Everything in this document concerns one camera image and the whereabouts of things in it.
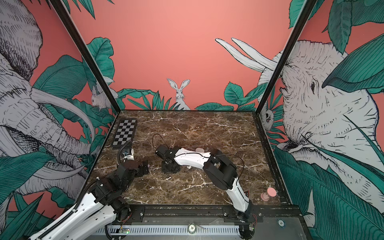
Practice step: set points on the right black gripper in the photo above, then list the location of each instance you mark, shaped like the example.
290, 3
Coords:
163, 167

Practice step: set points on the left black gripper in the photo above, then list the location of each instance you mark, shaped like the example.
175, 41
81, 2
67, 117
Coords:
141, 171

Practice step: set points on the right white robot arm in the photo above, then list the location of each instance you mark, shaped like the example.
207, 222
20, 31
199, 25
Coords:
218, 167

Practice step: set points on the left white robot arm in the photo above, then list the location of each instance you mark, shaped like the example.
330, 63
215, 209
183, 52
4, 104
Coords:
99, 206

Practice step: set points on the pink open round case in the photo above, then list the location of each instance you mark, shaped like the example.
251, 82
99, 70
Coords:
270, 193

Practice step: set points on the black white checkerboard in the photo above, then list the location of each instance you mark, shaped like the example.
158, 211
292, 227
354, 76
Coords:
125, 132

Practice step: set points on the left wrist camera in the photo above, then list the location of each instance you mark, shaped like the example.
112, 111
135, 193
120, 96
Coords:
128, 155

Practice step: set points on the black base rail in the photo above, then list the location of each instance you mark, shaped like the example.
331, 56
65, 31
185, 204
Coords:
139, 213

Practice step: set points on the white slotted cable duct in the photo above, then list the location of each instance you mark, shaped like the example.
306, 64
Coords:
181, 230

